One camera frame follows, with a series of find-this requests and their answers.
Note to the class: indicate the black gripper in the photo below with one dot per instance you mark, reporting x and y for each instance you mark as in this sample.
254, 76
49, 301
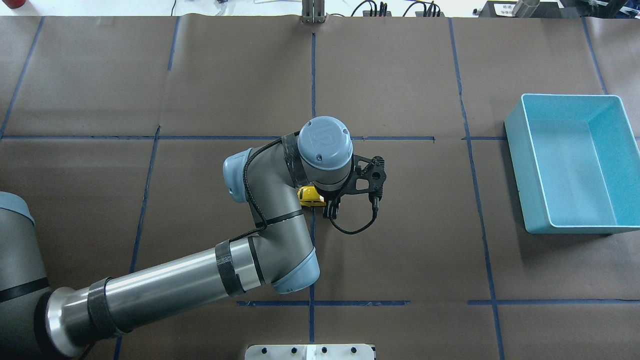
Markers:
331, 208

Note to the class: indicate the yellow beetle toy car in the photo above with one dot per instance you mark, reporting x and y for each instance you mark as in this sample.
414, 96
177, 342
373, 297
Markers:
308, 196

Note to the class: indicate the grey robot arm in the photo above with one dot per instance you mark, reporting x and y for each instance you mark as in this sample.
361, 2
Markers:
40, 323

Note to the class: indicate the light blue plastic bin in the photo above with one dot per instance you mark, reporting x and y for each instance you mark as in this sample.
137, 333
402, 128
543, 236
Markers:
576, 164

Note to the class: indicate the red cylinder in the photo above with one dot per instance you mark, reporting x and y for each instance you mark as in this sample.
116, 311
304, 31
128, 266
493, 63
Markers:
14, 4

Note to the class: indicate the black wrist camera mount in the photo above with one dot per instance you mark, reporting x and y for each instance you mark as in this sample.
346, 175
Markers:
367, 176

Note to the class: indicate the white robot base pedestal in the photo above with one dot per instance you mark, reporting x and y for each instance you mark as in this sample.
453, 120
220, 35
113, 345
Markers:
332, 351

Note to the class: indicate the aluminium frame post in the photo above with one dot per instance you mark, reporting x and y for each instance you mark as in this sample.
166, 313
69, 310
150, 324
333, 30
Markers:
313, 11

